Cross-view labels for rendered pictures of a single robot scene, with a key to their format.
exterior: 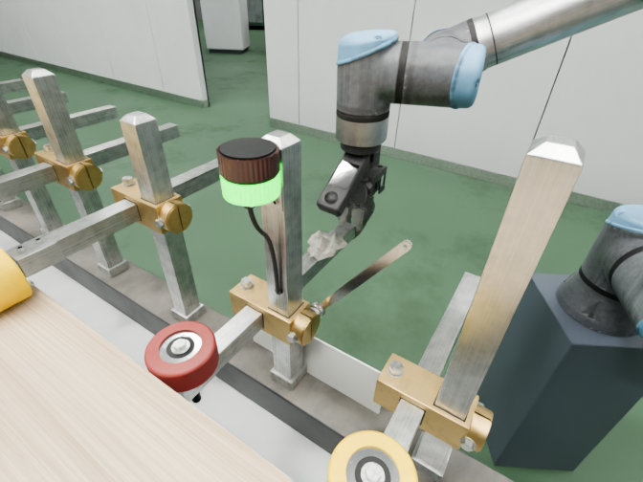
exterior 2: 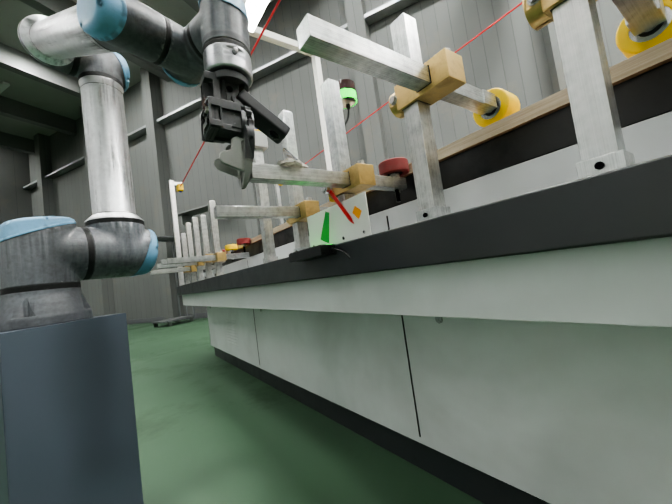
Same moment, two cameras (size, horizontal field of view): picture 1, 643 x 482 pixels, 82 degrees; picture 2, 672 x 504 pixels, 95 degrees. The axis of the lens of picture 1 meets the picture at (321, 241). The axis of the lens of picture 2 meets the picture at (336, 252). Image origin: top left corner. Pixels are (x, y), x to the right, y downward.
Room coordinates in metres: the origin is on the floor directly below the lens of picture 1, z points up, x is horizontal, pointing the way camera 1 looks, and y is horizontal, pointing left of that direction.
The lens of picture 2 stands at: (1.11, 0.30, 0.63)
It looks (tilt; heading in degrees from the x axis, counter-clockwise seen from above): 4 degrees up; 203
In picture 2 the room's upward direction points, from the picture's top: 8 degrees counter-clockwise
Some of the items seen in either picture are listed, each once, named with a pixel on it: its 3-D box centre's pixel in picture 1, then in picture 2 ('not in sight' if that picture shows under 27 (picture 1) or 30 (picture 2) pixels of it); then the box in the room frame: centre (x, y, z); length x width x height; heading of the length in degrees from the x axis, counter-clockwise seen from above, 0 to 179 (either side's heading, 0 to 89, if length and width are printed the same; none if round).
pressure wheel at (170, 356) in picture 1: (188, 373); (395, 181); (0.28, 0.16, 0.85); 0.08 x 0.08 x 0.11
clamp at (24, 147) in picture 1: (8, 141); not in sight; (0.79, 0.71, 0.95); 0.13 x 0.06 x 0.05; 58
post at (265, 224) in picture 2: not in sight; (263, 206); (0.11, -0.39, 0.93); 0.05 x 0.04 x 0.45; 58
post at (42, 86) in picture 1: (86, 198); (578, 29); (0.65, 0.47, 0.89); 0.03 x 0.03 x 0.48; 58
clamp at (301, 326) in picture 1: (273, 312); (350, 183); (0.39, 0.07, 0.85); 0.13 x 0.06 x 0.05; 58
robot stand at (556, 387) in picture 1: (552, 378); (54, 445); (0.67, -0.70, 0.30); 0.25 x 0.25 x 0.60; 88
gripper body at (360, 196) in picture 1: (360, 168); (227, 110); (0.65, -0.07, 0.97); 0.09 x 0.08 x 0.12; 148
